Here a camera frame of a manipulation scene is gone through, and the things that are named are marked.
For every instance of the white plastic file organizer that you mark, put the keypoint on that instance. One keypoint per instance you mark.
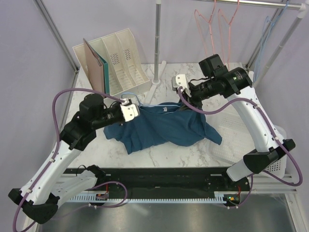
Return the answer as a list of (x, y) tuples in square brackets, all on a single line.
[(119, 49)]

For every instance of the teal folder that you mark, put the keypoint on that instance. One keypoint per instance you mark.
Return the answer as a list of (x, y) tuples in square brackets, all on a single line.
[(106, 74)]

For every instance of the brown cardboard folder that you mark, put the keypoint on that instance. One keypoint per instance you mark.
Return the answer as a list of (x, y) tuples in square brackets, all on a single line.
[(94, 67)]

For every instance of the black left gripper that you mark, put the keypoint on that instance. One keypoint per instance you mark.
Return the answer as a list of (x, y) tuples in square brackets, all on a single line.
[(118, 105)]

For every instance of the blue t shirt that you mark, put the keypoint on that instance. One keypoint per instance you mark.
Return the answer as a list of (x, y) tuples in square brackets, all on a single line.
[(167, 122)]

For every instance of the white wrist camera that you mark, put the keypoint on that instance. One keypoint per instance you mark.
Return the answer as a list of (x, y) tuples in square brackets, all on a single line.
[(181, 81), (129, 109)]

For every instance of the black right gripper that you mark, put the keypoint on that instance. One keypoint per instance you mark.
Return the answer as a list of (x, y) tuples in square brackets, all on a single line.
[(191, 101)]

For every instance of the metal clothes rack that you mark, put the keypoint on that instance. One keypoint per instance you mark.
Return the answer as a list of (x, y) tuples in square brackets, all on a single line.
[(256, 56)]

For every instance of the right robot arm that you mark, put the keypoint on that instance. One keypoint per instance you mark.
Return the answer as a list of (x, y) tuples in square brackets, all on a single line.
[(237, 88)]

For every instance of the pink wire hanger right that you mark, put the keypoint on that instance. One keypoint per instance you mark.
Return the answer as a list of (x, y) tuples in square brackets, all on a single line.
[(225, 27)]

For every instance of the blue wire hanger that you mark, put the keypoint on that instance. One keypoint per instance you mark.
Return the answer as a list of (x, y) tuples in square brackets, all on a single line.
[(144, 105), (269, 25)]

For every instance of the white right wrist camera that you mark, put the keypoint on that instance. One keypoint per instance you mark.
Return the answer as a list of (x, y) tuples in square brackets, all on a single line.
[(181, 81)]

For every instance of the pink wire hanger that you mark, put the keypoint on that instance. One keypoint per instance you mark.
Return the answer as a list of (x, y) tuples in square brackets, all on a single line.
[(204, 27), (225, 27)]

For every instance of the white slotted cable duct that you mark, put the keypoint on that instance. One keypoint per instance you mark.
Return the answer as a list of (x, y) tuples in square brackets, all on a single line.
[(92, 197)]

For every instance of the white clothes rack foot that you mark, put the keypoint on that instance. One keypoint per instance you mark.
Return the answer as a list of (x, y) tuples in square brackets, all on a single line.
[(158, 71)]

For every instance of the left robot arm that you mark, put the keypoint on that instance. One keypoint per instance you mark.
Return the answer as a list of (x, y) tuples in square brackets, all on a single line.
[(41, 197)]

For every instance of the pink wire hanger left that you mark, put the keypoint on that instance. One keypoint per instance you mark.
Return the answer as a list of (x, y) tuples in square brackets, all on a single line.
[(204, 27)]

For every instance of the white plastic laundry basket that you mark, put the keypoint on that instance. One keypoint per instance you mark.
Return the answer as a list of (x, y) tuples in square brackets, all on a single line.
[(236, 139)]

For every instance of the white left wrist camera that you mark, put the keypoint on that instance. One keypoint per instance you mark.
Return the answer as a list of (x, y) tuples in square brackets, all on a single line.
[(129, 109)]

